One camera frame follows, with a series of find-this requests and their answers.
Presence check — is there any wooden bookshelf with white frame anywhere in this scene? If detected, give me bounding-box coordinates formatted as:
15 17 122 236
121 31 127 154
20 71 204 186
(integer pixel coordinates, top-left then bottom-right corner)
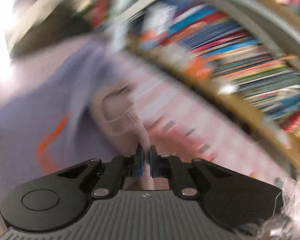
111 0 300 172

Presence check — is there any purple and mauve knit sweater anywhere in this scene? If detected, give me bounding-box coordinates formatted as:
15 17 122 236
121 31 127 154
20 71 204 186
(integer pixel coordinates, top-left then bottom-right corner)
0 38 150 200

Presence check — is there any pink checkered table mat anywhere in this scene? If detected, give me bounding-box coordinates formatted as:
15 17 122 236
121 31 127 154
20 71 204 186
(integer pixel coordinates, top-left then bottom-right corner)
0 44 300 196

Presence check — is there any row of colourful books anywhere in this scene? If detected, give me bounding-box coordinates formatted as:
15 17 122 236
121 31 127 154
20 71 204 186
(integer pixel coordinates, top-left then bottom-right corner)
129 0 300 132

